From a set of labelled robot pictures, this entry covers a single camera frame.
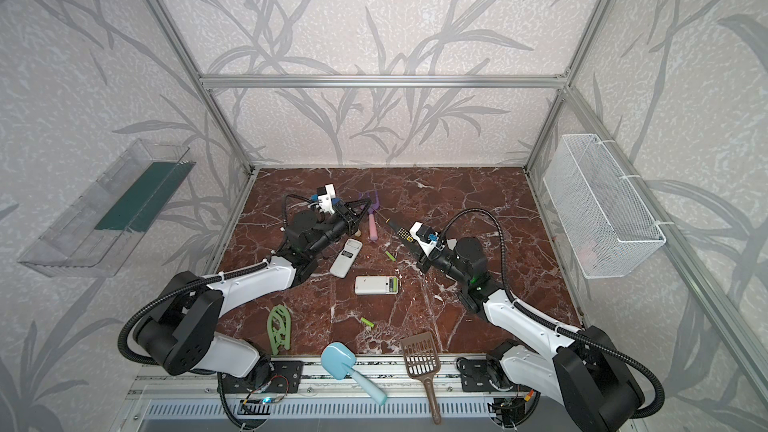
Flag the black yellow screwdriver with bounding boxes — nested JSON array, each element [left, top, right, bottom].
[[385, 218, 415, 247]]

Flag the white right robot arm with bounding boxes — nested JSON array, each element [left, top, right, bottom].
[[404, 222, 666, 431]]

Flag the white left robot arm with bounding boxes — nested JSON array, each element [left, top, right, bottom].
[[117, 199, 371, 378]]

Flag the purple toy rake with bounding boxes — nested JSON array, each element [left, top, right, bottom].
[[367, 191, 380, 243]]

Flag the green plastic slotted tool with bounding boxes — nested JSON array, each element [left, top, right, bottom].
[[267, 305, 292, 355]]

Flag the brown litter scoop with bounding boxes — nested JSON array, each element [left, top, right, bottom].
[[401, 331, 442, 425]]

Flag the light blue plastic scoop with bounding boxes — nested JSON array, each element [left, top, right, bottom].
[[321, 342, 388, 406]]

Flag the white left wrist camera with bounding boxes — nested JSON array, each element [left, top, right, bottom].
[[310, 184, 339, 214]]

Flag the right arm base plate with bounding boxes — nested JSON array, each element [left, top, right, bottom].
[[455, 357, 530, 394]]

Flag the white wire mesh basket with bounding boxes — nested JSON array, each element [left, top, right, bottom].
[[543, 134, 666, 279]]

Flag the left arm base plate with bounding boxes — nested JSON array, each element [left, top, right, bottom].
[[218, 360, 304, 395]]

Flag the aluminium front rail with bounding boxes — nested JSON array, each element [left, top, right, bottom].
[[125, 354, 485, 401]]

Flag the clear plastic wall shelf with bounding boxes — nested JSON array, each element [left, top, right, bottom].
[[18, 139, 196, 278]]

